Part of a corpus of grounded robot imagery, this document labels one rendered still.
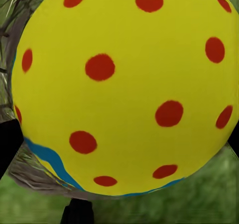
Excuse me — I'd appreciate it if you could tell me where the easter egg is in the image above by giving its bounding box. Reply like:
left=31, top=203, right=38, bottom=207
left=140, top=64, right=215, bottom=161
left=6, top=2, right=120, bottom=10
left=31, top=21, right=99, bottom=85
left=10, top=0, right=239, bottom=197

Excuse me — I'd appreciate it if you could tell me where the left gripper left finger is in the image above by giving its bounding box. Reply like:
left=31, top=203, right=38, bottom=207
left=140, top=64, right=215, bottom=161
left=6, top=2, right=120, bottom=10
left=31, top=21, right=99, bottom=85
left=0, top=119, right=24, bottom=179

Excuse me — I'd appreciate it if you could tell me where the wicker basket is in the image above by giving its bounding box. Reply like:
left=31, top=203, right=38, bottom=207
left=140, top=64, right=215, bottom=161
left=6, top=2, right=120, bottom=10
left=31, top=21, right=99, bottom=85
left=0, top=0, right=231, bottom=202

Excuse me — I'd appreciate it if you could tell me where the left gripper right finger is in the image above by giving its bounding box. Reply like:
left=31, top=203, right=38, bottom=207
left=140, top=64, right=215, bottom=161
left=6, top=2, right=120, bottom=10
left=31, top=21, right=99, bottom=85
left=227, top=121, right=239, bottom=158

